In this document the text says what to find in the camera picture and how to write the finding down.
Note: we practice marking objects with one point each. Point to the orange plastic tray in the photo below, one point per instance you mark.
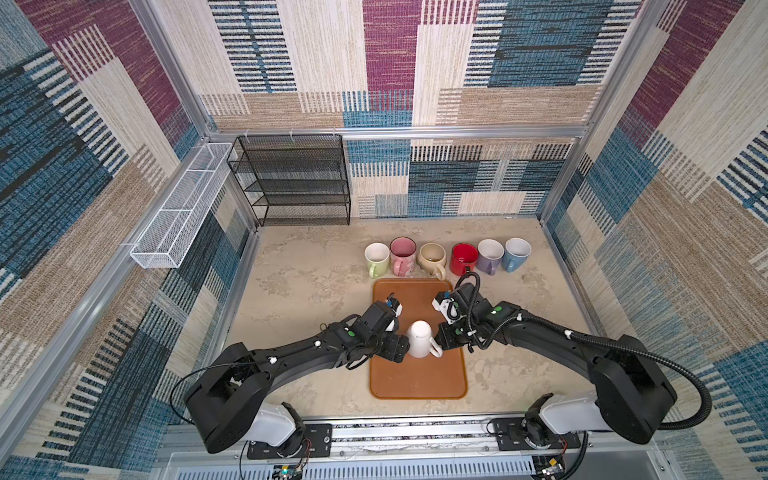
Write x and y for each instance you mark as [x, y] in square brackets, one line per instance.
[427, 378]

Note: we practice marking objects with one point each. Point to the blue mug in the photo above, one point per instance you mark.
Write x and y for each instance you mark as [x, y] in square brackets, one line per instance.
[516, 252]

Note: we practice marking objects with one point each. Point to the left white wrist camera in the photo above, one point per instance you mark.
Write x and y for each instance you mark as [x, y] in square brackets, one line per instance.
[395, 309]

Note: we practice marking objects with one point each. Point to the light green mug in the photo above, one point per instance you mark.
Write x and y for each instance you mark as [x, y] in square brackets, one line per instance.
[377, 256]

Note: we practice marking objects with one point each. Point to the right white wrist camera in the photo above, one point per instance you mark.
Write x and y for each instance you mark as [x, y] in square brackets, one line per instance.
[447, 307]

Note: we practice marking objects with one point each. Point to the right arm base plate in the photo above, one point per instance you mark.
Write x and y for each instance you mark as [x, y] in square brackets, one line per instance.
[511, 435]

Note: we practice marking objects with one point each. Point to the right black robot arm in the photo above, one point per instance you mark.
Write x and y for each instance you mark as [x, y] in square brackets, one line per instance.
[632, 396]

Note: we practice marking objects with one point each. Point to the purple mug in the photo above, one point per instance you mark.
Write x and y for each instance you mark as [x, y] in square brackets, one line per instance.
[491, 253]

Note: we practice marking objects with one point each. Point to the pink ghost pattern mug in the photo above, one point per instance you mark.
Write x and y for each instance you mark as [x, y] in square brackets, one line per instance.
[403, 252]

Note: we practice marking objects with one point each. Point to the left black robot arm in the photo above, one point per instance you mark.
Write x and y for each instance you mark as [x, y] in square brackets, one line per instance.
[227, 402]

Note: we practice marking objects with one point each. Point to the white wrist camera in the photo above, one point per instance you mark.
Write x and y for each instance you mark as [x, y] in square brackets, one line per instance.
[447, 307]
[395, 309]

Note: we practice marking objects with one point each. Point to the white mug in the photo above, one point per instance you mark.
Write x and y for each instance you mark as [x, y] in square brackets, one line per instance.
[421, 341]

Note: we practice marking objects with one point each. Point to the cream marbled mug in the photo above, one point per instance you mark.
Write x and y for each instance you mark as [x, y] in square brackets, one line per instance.
[432, 259]

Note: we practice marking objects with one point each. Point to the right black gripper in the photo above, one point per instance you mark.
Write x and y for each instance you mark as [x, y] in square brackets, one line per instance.
[448, 342]

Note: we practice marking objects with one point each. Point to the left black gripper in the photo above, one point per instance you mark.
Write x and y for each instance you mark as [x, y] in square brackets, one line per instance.
[397, 347]

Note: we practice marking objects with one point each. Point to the white wire mesh basket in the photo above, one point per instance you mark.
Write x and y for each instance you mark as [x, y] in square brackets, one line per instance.
[165, 242]

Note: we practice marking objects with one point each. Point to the black wire shelf rack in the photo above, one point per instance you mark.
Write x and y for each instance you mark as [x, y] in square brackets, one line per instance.
[293, 180]

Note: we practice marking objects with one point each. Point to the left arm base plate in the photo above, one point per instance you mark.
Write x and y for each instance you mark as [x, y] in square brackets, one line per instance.
[317, 436]

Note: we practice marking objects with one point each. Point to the red mug black handle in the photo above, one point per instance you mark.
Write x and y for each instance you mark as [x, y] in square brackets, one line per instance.
[464, 257]

